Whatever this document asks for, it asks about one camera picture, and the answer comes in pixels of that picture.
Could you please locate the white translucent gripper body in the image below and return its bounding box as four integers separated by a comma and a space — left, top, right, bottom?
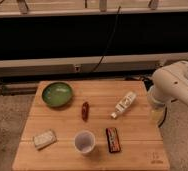
150, 104, 166, 125

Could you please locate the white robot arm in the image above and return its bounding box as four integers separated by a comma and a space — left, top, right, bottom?
147, 61, 188, 125

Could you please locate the white plastic bottle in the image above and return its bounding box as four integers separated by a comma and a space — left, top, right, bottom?
111, 91, 137, 119

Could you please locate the dark candy bar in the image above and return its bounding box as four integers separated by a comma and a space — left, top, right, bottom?
106, 127, 121, 153

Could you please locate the wooden cutting board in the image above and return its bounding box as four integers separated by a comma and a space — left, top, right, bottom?
12, 81, 170, 171

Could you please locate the green bowl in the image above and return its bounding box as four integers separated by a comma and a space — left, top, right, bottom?
42, 82, 73, 107

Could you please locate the white sponge block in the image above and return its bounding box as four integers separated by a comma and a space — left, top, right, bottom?
33, 130, 57, 150

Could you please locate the black hanging cable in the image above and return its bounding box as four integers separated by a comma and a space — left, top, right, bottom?
88, 5, 123, 74

